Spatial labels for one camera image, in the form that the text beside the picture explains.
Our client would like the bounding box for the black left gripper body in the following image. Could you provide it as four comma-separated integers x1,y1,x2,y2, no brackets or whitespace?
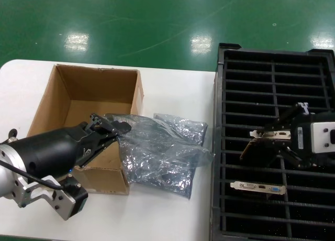
12,121,94,179

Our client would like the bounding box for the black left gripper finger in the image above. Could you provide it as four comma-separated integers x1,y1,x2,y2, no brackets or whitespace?
83,112,133,141
77,133,124,170

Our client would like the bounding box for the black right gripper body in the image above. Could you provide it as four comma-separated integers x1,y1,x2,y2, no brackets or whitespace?
289,111,335,168

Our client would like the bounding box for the crinkled silver antistatic bag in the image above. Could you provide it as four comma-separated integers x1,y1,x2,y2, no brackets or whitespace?
130,112,209,200

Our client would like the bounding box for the black slotted plastic container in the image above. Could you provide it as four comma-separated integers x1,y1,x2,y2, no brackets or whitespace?
209,42,335,241

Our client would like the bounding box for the graphics card with silver bracket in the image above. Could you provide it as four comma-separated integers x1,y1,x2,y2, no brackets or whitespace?
229,181,288,200
240,129,292,171

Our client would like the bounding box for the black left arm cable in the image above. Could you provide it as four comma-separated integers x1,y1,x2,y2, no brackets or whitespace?
0,159,66,192

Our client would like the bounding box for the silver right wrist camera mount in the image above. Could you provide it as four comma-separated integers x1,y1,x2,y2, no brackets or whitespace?
310,121,335,155

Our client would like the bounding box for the brown cardboard box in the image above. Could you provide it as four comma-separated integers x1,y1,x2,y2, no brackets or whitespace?
27,64,145,196

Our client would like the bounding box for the translucent grey antistatic bag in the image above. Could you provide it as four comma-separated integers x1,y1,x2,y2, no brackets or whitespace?
104,114,215,184

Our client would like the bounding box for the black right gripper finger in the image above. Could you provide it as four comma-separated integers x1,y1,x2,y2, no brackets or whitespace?
277,144,314,170
264,102,310,134

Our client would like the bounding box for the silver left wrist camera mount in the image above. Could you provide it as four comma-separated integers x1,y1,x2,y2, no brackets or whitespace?
15,170,90,222

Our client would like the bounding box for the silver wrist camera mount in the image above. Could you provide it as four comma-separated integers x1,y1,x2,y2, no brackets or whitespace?
310,121,335,155
15,170,90,222

